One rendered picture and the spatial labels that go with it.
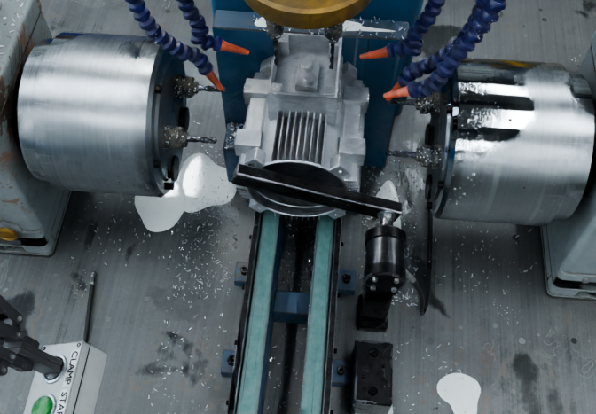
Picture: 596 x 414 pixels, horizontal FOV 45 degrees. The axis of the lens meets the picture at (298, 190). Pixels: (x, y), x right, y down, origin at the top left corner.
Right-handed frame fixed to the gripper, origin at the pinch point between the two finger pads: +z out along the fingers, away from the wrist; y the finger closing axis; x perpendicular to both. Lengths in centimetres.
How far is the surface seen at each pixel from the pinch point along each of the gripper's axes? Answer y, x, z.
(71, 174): 29.5, 6.0, 2.6
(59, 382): -1.8, -1.3, 4.1
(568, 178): 32, -60, 30
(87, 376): -0.5, -3.5, 6.2
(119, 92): 37.2, -5.4, -3.2
